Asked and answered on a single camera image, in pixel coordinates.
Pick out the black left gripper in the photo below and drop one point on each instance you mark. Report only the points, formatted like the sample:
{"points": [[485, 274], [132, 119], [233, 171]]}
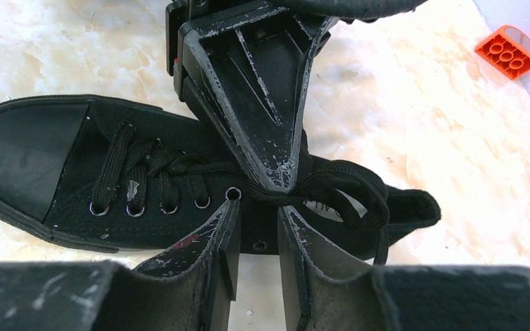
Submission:
{"points": [[243, 67]]}

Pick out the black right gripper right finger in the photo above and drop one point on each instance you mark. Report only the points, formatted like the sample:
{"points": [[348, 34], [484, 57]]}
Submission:
{"points": [[323, 286]]}

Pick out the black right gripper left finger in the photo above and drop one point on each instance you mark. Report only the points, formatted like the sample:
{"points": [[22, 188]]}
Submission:
{"points": [[199, 273]]}

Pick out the black shoelace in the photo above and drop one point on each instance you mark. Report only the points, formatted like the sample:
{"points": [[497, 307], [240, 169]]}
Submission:
{"points": [[356, 193]]}

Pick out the black canvas sneaker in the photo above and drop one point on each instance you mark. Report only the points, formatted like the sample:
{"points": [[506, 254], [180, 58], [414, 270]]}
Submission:
{"points": [[52, 149]]}

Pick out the orange toy brick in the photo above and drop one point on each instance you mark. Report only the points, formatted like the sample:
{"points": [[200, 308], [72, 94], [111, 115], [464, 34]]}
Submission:
{"points": [[508, 50]]}

